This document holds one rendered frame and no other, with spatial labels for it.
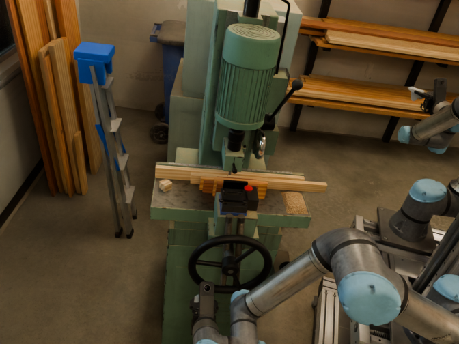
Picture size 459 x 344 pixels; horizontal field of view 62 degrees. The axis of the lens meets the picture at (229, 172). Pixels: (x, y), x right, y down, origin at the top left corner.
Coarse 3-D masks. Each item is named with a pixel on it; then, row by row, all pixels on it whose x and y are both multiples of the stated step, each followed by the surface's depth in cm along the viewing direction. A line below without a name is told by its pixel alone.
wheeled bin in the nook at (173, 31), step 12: (156, 24) 314; (168, 24) 308; (180, 24) 309; (156, 36) 288; (168, 36) 283; (180, 36) 285; (168, 48) 287; (180, 48) 288; (168, 60) 293; (168, 72) 300; (168, 84) 306; (168, 96) 313; (156, 108) 361; (168, 108) 320; (168, 120) 328; (156, 132) 332; (168, 132) 331
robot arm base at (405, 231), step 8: (400, 208) 156; (392, 216) 159; (400, 216) 154; (408, 216) 150; (392, 224) 157; (400, 224) 154; (408, 224) 151; (416, 224) 150; (424, 224) 150; (400, 232) 153; (408, 232) 152; (416, 232) 151; (424, 232) 153; (408, 240) 153; (416, 240) 152
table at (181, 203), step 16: (160, 192) 144; (176, 192) 145; (192, 192) 146; (272, 192) 153; (160, 208) 137; (176, 208) 138; (192, 208) 139; (208, 208) 140; (272, 208) 145; (208, 224) 138; (272, 224) 145; (288, 224) 146; (304, 224) 146
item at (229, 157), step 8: (224, 144) 146; (224, 152) 143; (232, 152) 142; (240, 152) 142; (224, 160) 141; (232, 160) 141; (240, 160) 141; (224, 168) 142; (232, 168) 143; (240, 168) 143
